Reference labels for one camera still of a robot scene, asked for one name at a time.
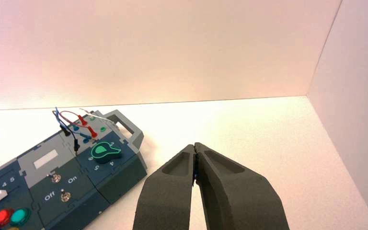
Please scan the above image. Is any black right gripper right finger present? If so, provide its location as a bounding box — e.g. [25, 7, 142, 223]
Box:
[194, 142, 290, 230]

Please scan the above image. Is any blue banana plug cable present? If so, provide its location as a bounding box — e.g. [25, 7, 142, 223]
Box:
[54, 107, 93, 142]

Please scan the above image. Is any white jumper cable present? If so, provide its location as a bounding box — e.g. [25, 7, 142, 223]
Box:
[79, 108, 121, 131]

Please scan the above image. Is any black banana plug cable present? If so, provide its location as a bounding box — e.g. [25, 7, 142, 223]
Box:
[53, 109, 81, 157]

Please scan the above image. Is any green rotary selector knob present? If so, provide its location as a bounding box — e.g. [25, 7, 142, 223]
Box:
[91, 141, 123, 162]

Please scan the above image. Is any blue grey control box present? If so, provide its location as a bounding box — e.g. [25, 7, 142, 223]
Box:
[0, 109, 149, 230]

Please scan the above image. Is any red round push button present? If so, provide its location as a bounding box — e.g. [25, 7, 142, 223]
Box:
[0, 208, 15, 229]

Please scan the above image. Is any red banana plug cable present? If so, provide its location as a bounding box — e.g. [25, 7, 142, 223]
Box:
[59, 111, 99, 139]

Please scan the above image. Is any green round push button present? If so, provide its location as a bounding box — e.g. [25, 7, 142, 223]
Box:
[10, 207, 32, 227]

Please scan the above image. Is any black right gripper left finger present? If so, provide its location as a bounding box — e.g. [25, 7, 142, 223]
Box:
[132, 144, 196, 230]

